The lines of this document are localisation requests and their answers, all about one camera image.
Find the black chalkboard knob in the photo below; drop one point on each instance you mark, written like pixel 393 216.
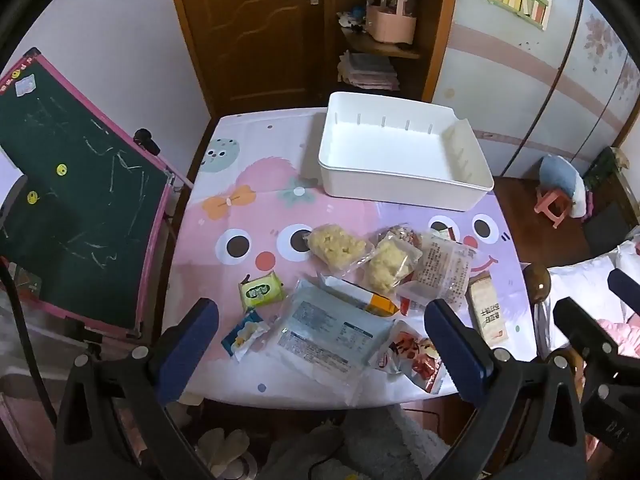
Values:
pixel 146 141

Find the small green snack packet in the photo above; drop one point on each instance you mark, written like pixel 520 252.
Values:
pixel 261 290

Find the pink plastic stool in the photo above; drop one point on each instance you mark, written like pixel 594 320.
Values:
pixel 552 205

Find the clear packet of brown nuts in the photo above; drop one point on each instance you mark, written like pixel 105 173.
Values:
pixel 402 235

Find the wooden chair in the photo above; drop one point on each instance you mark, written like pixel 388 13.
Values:
pixel 537 282

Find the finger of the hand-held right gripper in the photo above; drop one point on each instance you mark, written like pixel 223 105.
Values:
pixel 582 327
pixel 625 285

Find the clear packet with red edges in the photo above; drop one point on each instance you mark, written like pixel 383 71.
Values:
pixel 442 272

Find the white plastic bin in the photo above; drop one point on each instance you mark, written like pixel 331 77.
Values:
pixel 385 152

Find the beige slippers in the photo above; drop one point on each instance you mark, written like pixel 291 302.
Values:
pixel 222 447

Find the pink basket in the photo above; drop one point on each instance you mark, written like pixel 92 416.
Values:
pixel 391 24

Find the white bedding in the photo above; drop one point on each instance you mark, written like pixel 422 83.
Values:
pixel 582 275

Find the red and white snack packet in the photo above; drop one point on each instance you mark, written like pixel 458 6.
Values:
pixel 407 350

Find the stack of folded cloths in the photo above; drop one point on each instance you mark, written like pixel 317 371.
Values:
pixel 367 71

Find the beige snack bar packet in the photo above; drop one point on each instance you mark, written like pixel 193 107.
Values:
pixel 486 310

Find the pink cloth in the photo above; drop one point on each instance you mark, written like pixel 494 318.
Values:
pixel 625 335

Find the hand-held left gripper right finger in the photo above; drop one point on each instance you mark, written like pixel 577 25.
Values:
pixel 457 350

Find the green chalkboard with pink frame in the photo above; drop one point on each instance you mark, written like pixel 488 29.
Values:
pixel 75 200

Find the floral sliding wardrobe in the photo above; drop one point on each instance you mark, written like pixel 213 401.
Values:
pixel 525 75

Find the dark green bag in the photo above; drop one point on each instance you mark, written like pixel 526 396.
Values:
pixel 602 170

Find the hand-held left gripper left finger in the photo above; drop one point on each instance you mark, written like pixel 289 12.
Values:
pixel 192 340

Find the blue cushion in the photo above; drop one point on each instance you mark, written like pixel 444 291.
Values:
pixel 560 175

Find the grey fuzzy cloth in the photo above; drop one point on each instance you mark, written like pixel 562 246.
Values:
pixel 380 445

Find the large clear blue packet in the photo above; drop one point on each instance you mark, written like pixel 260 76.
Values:
pixel 330 340

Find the pink cartoon tablecloth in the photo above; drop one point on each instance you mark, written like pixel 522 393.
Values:
pixel 260 170

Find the clear packet of yellow puffs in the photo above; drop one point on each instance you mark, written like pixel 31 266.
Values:
pixel 390 262
pixel 337 247

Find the small blue snack packet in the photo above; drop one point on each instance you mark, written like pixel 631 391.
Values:
pixel 242 335

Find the wooden shelf unit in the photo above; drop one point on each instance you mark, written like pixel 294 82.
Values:
pixel 435 20

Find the orange snack packet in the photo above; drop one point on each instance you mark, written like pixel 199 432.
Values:
pixel 377 302

